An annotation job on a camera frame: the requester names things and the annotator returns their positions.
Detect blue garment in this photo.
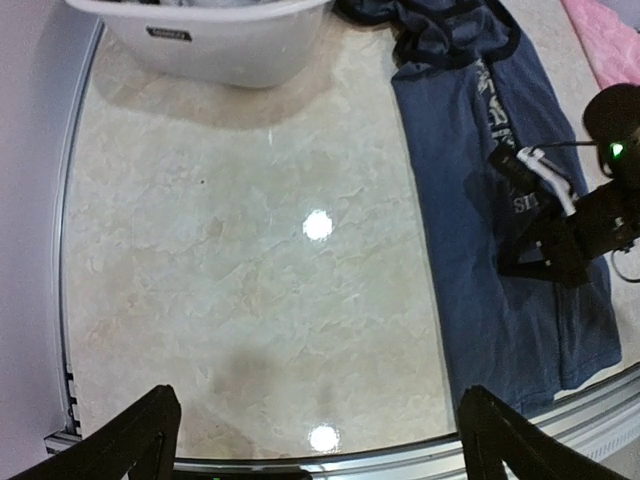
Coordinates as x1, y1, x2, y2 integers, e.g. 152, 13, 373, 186
337, 1, 621, 416

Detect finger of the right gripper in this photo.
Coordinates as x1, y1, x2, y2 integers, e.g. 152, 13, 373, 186
498, 241, 585, 288
499, 201, 570, 260

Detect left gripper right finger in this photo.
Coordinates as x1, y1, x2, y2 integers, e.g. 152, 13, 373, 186
457, 386, 620, 480

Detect pink patterned shorts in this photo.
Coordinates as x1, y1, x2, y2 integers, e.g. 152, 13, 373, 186
562, 1, 639, 89

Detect white plastic laundry basket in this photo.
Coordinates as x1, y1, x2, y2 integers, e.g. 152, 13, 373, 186
69, 1, 331, 89

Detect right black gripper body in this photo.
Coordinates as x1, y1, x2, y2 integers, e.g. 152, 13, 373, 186
545, 182, 639, 285

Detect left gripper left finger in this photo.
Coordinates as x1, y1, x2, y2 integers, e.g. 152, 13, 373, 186
15, 385, 181, 479

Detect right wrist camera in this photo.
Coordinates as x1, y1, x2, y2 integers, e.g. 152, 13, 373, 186
488, 144, 577, 217

